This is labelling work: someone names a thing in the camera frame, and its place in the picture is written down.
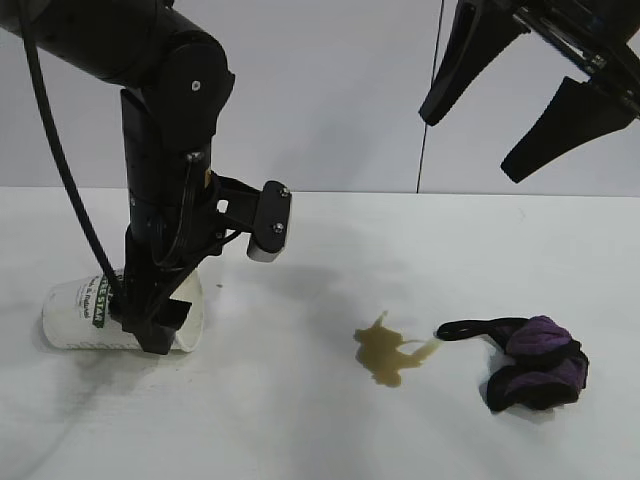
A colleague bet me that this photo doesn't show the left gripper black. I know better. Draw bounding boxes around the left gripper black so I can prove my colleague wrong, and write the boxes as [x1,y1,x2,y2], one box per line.
[119,194,226,356]

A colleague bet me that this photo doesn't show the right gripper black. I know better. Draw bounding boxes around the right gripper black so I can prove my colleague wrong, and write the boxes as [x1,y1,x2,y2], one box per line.
[418,0,640,185]

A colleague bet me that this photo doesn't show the white paper cup green logo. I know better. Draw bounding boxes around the white paper cup green logo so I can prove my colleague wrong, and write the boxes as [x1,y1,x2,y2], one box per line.
[41,264,205,355]

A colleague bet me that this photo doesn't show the purple and black cloth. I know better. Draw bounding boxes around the purple and black cloth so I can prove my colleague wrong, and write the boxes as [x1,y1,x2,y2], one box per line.
[436,314,590,414]

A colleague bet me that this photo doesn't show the brown spilled coffee puddle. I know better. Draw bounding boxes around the brown spilled coffee puddle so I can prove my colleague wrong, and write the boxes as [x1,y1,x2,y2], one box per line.
[353,310,444,389]

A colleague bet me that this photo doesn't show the thin black left camera cable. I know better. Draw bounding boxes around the thin black left camera cable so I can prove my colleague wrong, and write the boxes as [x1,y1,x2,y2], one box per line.
[149,149,211,286]

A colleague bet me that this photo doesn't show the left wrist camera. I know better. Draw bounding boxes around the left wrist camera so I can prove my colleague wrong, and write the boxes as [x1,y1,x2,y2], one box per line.
[214,172,294,264]

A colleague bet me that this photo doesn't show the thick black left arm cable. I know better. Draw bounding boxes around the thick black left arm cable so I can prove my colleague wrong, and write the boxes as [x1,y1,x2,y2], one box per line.
[19,24,126,301]

